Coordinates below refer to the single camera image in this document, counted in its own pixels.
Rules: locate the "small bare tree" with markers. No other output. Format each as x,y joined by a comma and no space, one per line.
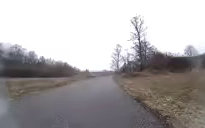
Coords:
190,50
117,60

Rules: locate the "tall bare tree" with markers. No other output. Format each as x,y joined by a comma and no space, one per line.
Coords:
139,46

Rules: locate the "grey asphalt road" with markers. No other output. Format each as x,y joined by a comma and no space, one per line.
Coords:
86,103

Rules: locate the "row of brown bushes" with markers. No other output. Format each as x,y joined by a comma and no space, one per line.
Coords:
170,63

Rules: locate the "dry grass verge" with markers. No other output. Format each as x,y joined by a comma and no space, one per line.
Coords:
33,85
170,96

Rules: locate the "dark wood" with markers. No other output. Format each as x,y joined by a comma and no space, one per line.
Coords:
30,66

